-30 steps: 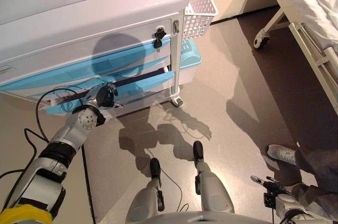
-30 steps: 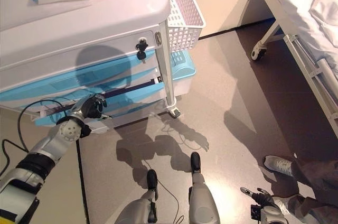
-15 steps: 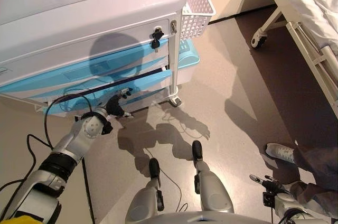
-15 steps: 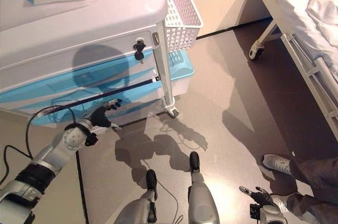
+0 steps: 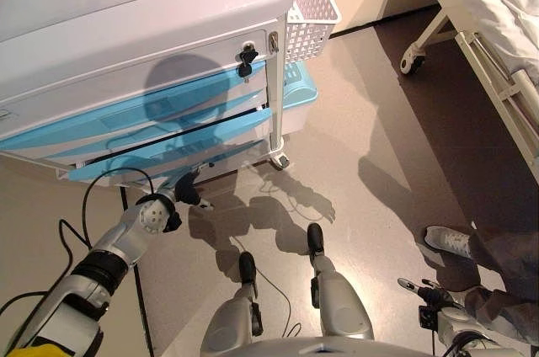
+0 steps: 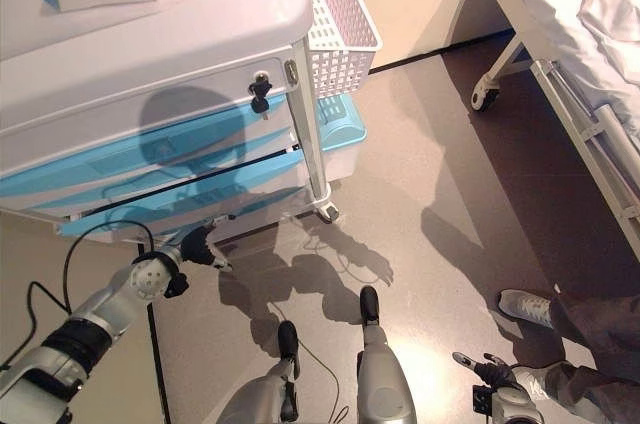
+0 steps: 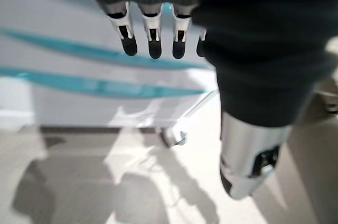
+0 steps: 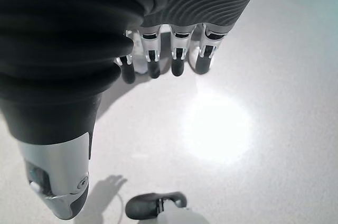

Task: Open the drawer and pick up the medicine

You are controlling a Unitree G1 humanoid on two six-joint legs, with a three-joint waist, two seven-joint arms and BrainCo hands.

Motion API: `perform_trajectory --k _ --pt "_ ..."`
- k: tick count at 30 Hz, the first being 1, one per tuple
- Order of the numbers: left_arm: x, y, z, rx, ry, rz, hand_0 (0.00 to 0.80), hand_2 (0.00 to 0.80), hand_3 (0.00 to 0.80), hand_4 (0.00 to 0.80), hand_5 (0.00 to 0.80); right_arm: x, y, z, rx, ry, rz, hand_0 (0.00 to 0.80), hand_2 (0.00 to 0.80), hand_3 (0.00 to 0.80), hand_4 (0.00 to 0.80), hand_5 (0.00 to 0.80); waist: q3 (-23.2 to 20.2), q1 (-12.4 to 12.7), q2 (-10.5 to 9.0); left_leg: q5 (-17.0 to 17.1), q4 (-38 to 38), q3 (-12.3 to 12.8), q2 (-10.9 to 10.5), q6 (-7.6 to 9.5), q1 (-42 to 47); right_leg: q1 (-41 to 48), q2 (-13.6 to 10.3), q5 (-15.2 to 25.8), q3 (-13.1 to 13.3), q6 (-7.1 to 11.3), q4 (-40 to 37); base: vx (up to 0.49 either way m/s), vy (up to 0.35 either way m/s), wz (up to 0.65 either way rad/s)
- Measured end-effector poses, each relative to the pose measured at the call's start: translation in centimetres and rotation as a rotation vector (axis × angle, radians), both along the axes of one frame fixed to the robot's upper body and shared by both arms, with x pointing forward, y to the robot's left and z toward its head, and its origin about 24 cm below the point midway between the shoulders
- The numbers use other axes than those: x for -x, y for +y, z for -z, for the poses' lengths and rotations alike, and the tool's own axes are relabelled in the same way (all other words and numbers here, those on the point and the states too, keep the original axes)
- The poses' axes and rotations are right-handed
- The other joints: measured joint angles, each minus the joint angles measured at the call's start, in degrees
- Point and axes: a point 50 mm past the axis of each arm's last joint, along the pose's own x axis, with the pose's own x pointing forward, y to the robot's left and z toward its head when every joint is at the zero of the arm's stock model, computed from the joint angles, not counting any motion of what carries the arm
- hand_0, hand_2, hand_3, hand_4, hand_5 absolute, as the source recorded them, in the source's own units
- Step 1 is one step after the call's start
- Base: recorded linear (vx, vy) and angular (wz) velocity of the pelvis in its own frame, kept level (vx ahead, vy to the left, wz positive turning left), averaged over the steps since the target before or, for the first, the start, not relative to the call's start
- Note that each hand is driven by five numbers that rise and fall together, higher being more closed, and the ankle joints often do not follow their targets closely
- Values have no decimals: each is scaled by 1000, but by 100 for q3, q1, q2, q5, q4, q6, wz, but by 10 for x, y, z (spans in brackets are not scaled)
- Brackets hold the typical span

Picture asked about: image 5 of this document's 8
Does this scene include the black keys in lock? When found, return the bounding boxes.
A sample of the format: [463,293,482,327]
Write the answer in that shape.
[237,47,259,80]

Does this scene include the blue fronted cart drawer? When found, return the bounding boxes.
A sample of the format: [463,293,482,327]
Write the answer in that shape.
[0,57,269,152]
[104,140,267,173]
[65,107,274,184]
[41,87,269,160]

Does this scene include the white medical cart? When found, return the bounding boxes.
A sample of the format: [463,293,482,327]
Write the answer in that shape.
[0,0,296,184]

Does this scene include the white folding bed rail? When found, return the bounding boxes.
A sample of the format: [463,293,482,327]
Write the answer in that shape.
[454,30,539,152]

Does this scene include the cart caster wheel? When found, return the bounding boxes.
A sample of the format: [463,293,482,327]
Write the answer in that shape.
[271,150,291,171]

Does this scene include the thin black floor cable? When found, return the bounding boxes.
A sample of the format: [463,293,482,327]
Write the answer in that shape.
[233,234,302,339]

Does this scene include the white perforated side basket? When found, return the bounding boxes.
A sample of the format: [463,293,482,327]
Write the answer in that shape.
[284,0,341,64]

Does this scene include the bed caster wheel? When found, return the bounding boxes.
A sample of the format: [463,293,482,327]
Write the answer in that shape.
[399,51,426,76]

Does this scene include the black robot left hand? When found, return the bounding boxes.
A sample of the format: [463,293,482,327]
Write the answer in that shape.
[173,170,215,211]

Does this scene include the silver robot left leg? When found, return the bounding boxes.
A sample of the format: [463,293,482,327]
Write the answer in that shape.
[200,251,264,354]

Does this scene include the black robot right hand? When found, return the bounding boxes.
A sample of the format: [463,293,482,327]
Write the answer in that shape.
[398,276,456,312]

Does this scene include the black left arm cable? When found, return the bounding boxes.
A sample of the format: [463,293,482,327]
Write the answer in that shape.
[0,167,156,320]

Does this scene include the light blue waste bin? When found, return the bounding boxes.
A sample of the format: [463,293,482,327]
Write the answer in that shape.
[280,61,319,137]

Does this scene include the white hospital bed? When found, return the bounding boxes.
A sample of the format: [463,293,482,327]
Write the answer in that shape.
[398,0,539,185]

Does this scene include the grey robot torso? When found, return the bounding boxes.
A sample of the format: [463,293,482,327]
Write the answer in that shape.
[197,334,439,357]

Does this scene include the white sneaker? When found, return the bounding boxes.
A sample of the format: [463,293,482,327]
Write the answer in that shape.
[423,225,475,260]

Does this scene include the person in striped shirt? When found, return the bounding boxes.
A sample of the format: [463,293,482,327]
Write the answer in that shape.
[433,221,539,345]

